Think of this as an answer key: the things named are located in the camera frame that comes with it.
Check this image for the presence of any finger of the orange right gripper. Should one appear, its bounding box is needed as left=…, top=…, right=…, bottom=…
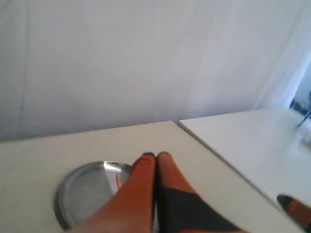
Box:
left=276, top=194, right=311, bottom=223

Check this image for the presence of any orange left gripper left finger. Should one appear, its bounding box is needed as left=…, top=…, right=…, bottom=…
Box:
left=69, top=152, right=156, bottom=233

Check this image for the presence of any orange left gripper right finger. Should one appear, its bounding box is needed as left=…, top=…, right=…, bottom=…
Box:
left=155, top=152, right=245, bottom=233

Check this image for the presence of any round silver metal plate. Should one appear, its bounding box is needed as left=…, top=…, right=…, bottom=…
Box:
left=53, top=161, right=131, bottom=231

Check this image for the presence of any white adjacent table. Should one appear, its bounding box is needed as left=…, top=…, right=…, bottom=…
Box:
left=178, top=106, right=311, bottom=233

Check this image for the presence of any white backdrop cloth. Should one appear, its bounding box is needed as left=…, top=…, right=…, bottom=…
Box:
left=0, top=0, right=311, bottom=140

